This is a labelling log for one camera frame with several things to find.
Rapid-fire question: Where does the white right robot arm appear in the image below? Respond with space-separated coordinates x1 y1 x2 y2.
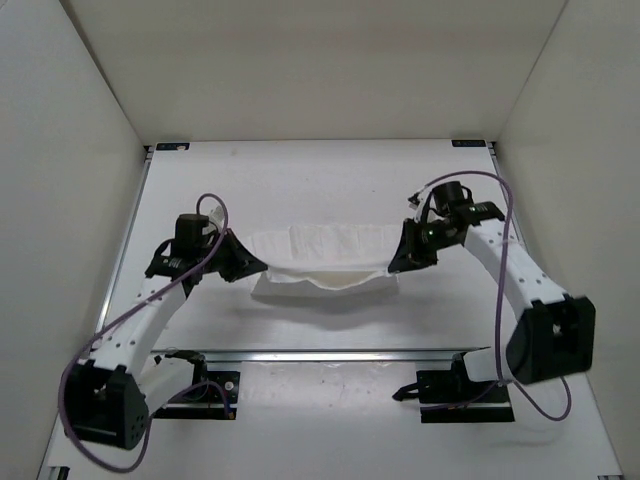
388 202 596 401

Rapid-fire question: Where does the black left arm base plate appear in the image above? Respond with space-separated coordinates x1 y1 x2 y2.
145 350 240 421

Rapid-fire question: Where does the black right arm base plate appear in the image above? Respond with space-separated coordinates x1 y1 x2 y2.
392 353 515 424

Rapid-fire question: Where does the blue left corner label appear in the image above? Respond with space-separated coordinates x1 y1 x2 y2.
155 142 190 151

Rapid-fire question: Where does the white pleated skirt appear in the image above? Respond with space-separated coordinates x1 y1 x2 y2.
241 224 401 302

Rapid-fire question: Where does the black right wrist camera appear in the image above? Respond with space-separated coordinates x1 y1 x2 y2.
432 181 473 211

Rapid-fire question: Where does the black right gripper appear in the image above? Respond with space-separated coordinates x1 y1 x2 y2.
389 218 459 274

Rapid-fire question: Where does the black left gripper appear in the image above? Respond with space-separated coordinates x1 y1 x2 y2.
200 224 268 279

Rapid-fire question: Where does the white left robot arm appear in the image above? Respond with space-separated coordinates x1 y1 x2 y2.
58 226 267 450

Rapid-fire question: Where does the blue right corner label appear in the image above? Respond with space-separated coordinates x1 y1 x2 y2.
451 139 486 148

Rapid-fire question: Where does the aluminium table edge rail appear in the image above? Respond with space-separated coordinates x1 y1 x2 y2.
169 345 494 365

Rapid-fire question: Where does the blue corner label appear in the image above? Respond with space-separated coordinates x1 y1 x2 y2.
155 142 190 151
451 139 486 148

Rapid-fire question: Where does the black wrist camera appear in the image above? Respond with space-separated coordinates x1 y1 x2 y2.
173 213 217 249
432 181 473 211

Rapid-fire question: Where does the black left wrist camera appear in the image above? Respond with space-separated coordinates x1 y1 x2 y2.
173 213 217 249

